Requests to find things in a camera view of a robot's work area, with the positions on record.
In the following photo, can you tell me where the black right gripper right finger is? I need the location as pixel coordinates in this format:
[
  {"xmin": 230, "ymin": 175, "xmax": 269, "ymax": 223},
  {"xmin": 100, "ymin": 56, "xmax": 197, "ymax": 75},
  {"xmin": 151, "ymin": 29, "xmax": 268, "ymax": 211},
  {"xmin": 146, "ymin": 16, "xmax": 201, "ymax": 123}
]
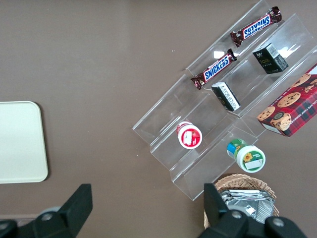
[{"xmin": 198, "ymin": 183, "xmax": 308, "ymax": 238}]

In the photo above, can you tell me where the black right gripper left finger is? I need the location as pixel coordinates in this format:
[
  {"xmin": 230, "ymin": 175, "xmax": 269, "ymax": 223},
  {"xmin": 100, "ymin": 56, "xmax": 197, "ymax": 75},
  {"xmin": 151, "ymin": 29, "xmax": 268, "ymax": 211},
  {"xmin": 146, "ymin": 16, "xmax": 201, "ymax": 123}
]
[{"xmin": 0, "ymin": 183, "xmax": 94, "ymax": 238}]

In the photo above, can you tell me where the wicker basket with foil packs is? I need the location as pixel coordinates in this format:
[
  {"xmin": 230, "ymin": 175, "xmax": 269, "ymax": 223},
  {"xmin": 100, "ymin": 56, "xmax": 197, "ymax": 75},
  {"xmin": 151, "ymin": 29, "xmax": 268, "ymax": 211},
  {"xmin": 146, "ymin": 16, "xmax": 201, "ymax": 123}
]
[{"xmin": 203, "ymin": 173, "xmax": 280, "ymax": 230}]

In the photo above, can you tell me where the beige plastic tray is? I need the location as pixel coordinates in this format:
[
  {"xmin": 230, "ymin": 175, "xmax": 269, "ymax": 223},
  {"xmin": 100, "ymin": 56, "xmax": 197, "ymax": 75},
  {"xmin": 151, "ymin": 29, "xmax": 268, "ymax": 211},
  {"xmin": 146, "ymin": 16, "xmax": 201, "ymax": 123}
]
[{"xmin": 0, "ymin": 101, "xmax": 49, "ymax": 184}]

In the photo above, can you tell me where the silver foil packet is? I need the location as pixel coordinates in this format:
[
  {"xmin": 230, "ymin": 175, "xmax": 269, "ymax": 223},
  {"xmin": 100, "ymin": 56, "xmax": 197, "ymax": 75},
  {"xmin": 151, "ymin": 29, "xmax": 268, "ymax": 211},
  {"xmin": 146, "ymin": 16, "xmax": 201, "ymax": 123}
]
[
  {"xmin": 224, "ymin": 195, "xmax": 274, "ymax": 224},
  {"xmin": 217, "ymin": 189, "xmax": 271, "ymax": 199}
]

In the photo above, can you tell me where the green sunflower lid cup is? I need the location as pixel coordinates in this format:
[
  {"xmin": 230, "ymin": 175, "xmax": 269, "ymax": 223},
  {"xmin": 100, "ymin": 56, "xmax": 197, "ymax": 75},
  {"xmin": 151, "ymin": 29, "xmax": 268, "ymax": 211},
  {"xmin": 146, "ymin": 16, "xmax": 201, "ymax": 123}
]
[{"xmin": 226, "ymin": 138, "xmax": 266, "ymax": 174}]

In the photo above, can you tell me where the red lid yogurt cup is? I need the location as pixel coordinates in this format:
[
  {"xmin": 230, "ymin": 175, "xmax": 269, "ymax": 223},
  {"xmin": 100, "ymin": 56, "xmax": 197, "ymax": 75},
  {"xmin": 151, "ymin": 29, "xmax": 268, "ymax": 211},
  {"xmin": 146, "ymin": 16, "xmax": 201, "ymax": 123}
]
[{"xmin": 176, "ymin": 121, "xmax": 203, "ymax": 149}]

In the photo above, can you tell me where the clear acrylic stepped riser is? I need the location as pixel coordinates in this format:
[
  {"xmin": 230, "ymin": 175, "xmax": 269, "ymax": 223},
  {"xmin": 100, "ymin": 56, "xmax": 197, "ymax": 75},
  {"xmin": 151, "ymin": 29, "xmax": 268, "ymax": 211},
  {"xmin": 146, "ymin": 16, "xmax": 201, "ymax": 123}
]
[
  {"xmin": 132, "ymin": 74, "xmax": 260, "ymax": 201},
  {"xmin": 185, "ymin": 0, "xmax": 317, "ymax": 139}
]

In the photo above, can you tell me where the small black carton box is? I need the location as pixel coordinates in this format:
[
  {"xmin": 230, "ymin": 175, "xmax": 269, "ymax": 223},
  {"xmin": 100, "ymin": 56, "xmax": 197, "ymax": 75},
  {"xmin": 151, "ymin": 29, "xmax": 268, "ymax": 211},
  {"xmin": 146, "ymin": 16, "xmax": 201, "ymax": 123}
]
[
  {"xmin": 211, "ymin": 81, "xmax": 241, "ymax": 112},
  {"xmin": 252, "ymin": 42, "xmax": 289, "ymax": 74}
]

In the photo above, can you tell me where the red plaid cookie box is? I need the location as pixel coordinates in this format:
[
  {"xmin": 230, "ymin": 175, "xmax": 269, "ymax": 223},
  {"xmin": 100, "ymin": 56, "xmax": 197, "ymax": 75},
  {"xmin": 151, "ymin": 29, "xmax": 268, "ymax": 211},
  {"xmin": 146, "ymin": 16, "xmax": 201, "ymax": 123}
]
[{"xmin": 256, "ymin": 63, "xmax": 317, "ymax": 137}]

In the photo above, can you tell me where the Snickers chocolate bar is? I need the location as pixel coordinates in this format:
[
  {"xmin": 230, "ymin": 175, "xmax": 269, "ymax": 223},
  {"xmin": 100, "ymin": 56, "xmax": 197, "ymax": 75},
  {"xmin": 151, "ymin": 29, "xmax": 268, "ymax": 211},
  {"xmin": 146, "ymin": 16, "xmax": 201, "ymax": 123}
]
[
  {"xmin": 230, "ymin": 6, "xmax": 282, "ymax": 48},
  {"xmin": 190, "ymin": 48, "xmax": 238, "ymax": 90}
]

